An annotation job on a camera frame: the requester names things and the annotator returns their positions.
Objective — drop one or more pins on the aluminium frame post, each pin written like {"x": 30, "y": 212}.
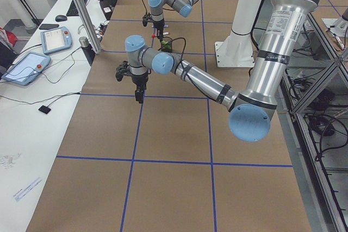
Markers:
{"x": 86, "y": 20}

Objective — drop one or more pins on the teach pendant near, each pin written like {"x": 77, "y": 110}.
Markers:
{"x": 27, "y": 69}

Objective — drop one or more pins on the black mesh pen cup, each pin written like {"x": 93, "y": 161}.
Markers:
{"x": 166, "y": 46}

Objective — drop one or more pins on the dark metal water bottle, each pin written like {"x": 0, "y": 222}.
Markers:
{"x": 87, "y": 49}

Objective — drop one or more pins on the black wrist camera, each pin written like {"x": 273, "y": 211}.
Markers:
{"x": 122, "y": 70}
{"x": 146, "y": 19}

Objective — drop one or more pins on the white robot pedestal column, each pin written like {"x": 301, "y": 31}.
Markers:
{"x": 244, "y": 18}

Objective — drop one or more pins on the aluminium frame rack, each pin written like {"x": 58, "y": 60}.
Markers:
{"x": 313, "y": 93}

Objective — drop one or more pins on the black smartphone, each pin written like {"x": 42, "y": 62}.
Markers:
{"x": 48, "y": 26}

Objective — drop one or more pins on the teach pendant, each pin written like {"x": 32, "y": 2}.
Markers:
{"x": 55, "y": 40}
{"x": 27, "y": 69}

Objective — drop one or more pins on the black computer mouse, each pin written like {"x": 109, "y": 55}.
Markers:
{"x": 60, "y": 18}

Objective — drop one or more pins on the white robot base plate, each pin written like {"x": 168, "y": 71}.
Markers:
{"x": 234, "y": 54}

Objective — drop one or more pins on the teach pendant far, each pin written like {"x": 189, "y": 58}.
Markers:
{"x": 55, "y": 40}

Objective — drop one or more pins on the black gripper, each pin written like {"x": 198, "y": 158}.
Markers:
{"x": 138, "y": 80}
{"x": 159, "y": 24}

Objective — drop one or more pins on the small black square pad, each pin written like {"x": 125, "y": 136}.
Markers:
{"x": 44, "y": 109}

